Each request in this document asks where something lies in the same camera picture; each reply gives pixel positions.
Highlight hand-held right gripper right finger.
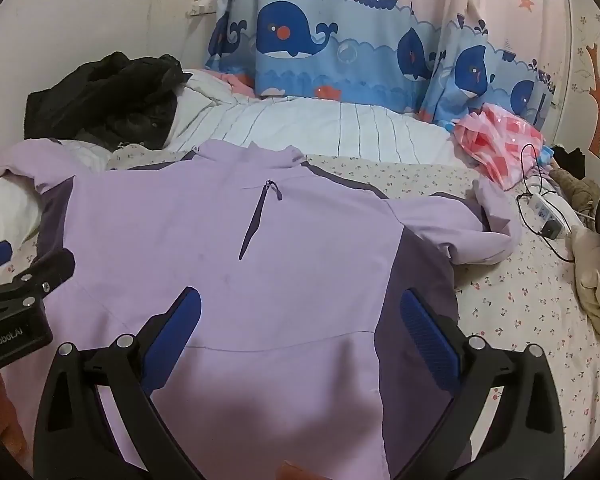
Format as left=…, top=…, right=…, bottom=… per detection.
left=399, top=287, right=566, bottom=480

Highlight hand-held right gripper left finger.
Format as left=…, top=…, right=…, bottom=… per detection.
left=32, top=286, right=203, bottom=480

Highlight lilac and purple jacket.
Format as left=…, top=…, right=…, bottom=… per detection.
left=0, top=137, right=523, bottom=480

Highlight beige folded clothes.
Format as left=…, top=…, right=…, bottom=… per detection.
left=570, top=225, right=600, bottom=356

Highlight cherry print bed sheet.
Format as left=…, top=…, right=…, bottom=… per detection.
left=0, top=140, right=600, bottom=480

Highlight black jacket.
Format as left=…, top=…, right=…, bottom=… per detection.
left=24, top=52, right=193, bottom=151

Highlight pink patterned cloth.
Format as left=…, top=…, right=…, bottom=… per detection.
left=452, top=104, right=546, bottom=191

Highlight tan cloth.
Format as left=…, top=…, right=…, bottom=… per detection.
left=550, top=167, right=600, bottom=211

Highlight white striped duvet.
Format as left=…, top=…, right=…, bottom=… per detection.
left=0, top=67, right=476, bottom=261

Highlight black clothing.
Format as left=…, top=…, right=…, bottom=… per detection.
left=552, top=145, right=586, bottom=178

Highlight whale print curtain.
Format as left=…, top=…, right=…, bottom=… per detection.
left=202, top=0, right=568, bottom=126

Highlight white power strip with cables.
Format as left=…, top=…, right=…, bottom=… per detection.
left=516, top=144, right=576, bottom=263

